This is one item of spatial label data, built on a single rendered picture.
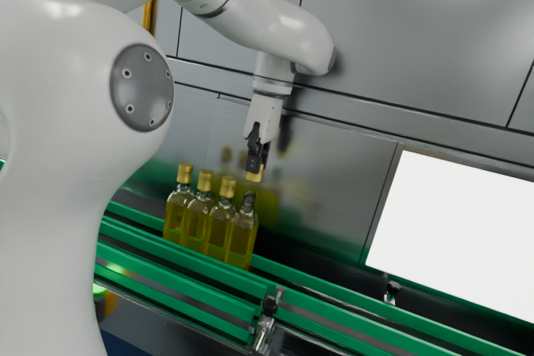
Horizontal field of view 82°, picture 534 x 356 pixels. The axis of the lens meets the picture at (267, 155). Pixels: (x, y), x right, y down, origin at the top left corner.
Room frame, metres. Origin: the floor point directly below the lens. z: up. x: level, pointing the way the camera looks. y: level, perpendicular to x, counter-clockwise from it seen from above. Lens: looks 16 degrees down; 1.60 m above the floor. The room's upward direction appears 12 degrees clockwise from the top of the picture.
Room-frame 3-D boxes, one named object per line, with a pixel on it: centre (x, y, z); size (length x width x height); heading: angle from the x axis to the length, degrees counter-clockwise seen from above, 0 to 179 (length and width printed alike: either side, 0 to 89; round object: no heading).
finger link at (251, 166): (0.62, 0.03, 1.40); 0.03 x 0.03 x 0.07; 74
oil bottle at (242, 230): (0.65, 0.02, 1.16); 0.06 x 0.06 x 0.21; 74
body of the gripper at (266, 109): (0.66, 0.02, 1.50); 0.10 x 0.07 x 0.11; 164
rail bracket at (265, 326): (0.50, -0.07, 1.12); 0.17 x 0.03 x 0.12; 165
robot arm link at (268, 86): (0.66, 0.02, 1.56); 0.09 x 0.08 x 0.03; 164
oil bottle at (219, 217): (0.67, 0.08, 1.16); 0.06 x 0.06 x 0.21; 74
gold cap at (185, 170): (0.70, 0.19, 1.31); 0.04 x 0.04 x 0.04
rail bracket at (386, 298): (0.63, -0.35, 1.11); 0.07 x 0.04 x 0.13; 165
